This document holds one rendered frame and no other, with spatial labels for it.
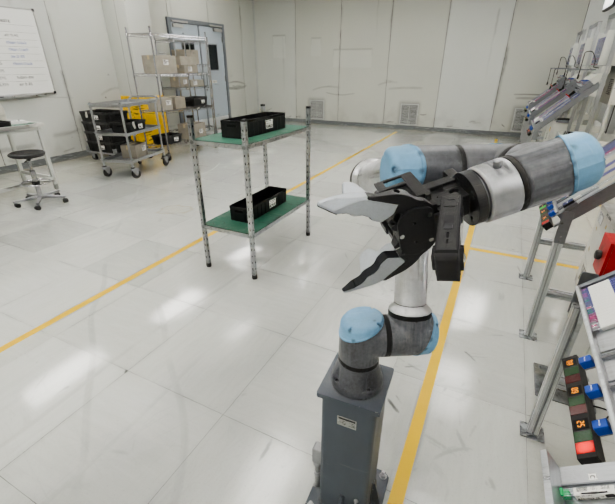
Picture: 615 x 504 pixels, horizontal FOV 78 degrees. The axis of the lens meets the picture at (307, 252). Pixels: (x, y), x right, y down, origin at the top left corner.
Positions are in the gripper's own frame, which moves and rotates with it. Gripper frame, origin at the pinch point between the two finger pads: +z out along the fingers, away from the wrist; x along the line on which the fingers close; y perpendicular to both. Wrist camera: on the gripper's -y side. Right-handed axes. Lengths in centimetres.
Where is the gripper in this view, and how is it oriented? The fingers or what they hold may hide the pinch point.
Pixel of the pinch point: (331, 256)
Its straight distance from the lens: 47.4
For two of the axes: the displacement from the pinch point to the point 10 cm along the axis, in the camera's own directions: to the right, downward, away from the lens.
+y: -2.0, -6.1, 7.7
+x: -2.5, -7.2, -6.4
